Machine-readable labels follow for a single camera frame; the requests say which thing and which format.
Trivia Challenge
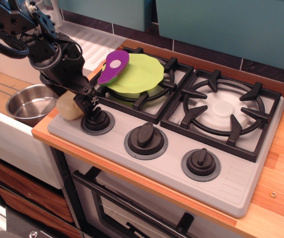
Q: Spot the wooden drawer front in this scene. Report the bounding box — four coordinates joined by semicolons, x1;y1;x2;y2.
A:
0;159;81;238

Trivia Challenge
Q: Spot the black left stove knob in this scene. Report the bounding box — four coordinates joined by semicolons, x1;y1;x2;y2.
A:
81;107;115;136

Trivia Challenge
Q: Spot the lime green plate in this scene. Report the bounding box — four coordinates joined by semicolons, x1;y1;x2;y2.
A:
107;53;164;94

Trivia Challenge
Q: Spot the black left burner grate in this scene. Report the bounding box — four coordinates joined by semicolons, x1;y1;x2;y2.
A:
90;47;194;124

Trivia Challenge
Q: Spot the black right stove knob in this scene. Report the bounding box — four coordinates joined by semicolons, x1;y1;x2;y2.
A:
181;148;221;182

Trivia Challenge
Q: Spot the small steel pot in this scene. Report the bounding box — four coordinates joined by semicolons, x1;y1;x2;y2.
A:
0;83;59;127

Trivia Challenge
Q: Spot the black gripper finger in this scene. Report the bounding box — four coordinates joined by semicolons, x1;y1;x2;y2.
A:
73;95;98;115
42;81;67;97

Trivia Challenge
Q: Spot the black right burner grate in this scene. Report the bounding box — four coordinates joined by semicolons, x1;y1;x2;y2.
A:
160;69;284;162

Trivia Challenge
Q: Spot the teal cabinet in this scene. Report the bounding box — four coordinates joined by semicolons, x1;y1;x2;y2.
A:
156;0;284;69
58;0;153;31

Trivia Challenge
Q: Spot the grey toy faucet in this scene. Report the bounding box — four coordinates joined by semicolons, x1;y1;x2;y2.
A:
36;0;63;28

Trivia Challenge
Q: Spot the white right burner disc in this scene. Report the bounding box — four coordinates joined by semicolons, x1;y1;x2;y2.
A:
188;85;258;131

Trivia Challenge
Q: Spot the grey toy stove top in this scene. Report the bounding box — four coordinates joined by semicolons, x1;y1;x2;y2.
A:
48;92;280;217

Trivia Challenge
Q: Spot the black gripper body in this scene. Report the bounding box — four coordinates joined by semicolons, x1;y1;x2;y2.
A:
30;47;96;96

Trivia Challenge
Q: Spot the purple toy eggplant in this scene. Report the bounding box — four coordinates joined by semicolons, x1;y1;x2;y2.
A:
98;50;130;86

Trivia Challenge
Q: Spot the teal cabinet right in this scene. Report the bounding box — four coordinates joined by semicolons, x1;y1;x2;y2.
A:
156;0;284;69

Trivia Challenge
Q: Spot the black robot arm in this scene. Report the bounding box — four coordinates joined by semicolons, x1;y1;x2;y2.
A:
0;0;98;115

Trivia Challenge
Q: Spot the teal cabinet left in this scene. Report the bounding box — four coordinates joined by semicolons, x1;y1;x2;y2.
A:
58;0;153;31

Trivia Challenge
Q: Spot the beige toy potato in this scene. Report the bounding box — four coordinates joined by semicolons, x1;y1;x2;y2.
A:
56;91;84;120

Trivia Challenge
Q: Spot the black burner grate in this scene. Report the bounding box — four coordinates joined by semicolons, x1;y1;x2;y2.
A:
160;69;284;162
90;47;194;124

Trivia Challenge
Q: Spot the black braided cable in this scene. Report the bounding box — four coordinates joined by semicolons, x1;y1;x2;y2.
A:
0;31;30;60

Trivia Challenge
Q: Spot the toy oven door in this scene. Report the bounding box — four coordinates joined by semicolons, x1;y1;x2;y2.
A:
65;155;238;238

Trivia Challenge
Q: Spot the black oven door handle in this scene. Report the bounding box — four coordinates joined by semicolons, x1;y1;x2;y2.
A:
72;171;194;238

